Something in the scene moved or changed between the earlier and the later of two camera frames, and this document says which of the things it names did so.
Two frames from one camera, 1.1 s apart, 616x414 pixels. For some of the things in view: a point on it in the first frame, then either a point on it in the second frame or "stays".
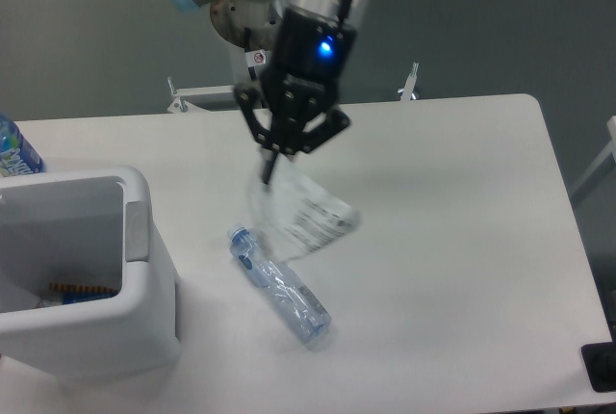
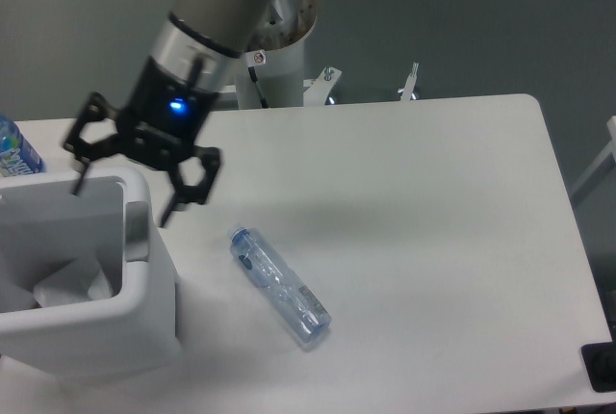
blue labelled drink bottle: (17, 156) stays
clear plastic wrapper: (295, 215) → (81, 279)
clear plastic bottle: (299, 303) stays
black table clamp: (601, 363) stays
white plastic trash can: (86, 227) stays
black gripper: (313, 52) → (162, 118)
